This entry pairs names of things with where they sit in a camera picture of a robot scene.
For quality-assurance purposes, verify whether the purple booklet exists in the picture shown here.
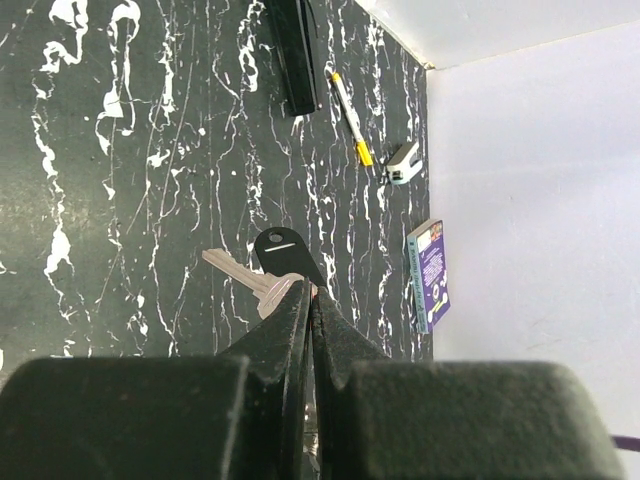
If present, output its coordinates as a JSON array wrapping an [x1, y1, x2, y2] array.
[[407, 219, 451, 334]]

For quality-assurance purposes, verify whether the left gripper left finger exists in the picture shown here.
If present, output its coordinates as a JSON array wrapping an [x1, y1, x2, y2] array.
[[1, 280, 311, 479]]

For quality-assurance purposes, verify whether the light blue mini stapler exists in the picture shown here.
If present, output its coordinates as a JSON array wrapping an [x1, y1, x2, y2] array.
[[386, 142, 423, 185]]

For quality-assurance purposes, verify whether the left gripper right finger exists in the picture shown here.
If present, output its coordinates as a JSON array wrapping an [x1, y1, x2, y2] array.
[[312, 290, 625, 479]]

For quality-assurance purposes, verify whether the black car key fob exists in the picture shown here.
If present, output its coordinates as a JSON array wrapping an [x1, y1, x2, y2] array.
[[202, 227, 327, 319]]

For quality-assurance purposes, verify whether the black stapler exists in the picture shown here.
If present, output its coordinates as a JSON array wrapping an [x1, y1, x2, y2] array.
[[265, 0, 322, 116]]

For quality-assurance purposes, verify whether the white pen yellow tip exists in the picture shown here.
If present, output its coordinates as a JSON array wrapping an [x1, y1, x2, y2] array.
[[331, 72, 374, 167]]

